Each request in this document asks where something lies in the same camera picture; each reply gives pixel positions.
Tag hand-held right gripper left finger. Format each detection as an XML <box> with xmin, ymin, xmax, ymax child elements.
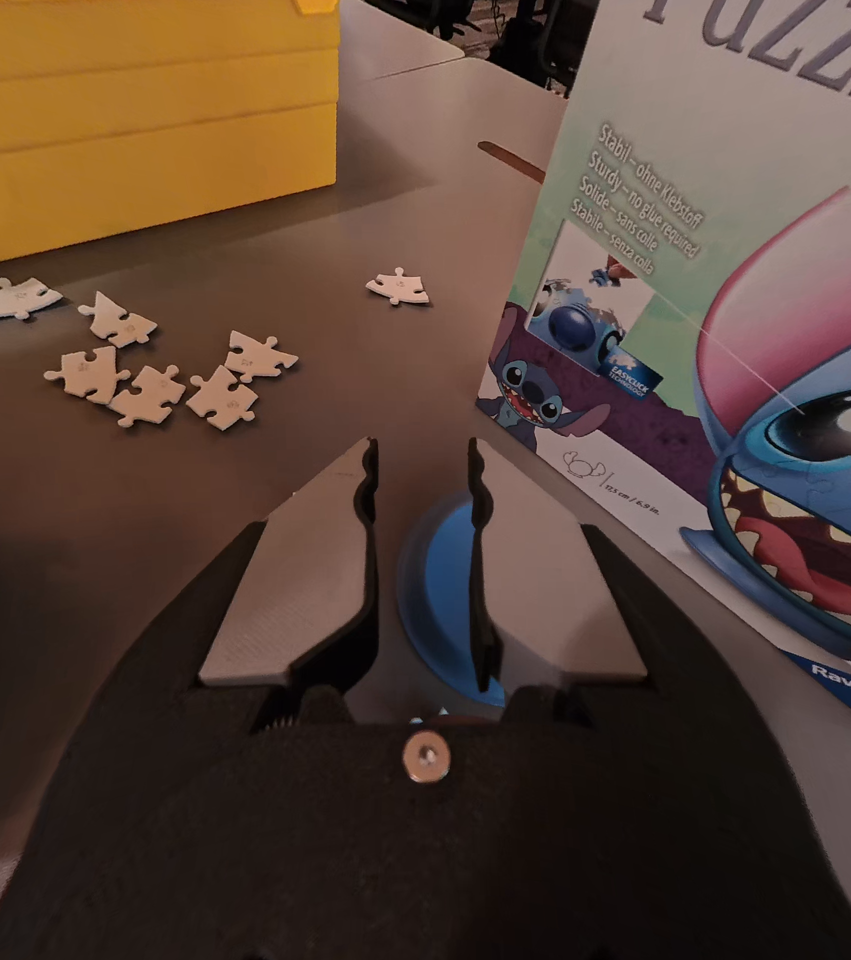
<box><xmin>199</xmin><ymin>438</ymin><xmax>382</xmax><ymax>706</ymax></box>

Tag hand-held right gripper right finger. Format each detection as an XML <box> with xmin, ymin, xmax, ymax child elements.
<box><xmin>466</xmin><ymin>438</ymin><xmax>649</xmax><ymax>695</ymax></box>

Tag yellow plastic bin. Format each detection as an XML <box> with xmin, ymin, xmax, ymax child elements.
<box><xmin>0</xmin><ymin>0</ymin><xmax>340</xmax><ymax>275</ymax></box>

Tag loose group of puzzle pieces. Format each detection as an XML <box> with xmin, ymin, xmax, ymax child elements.
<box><xmin>0</xmin><ymin>276</ymin><xmax>301</xmax><ymax>432</ymax></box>

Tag single white puzzle piece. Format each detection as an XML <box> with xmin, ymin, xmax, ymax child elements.
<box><xmin>364</xmin><ymin>266</ymin><xmax>433</xmax><ymax>307</ymax></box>

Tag printed cardboard puzzle box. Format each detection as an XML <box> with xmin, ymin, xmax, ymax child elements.
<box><xmin>474</xmin><ymin>0</ymin><xmax>851</xmax><ymax>744</ymax></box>

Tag blue plastic stand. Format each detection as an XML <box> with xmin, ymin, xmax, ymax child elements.
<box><xmin>395</xmin><ymin>491</ymin><xmax>509</xmax><ymax>710</ymax></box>

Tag dark office chair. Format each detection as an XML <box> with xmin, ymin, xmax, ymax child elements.
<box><xmin>485</xmin><ymin>0</ymin><xmax>599</xmax><ymax>99</ymax></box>

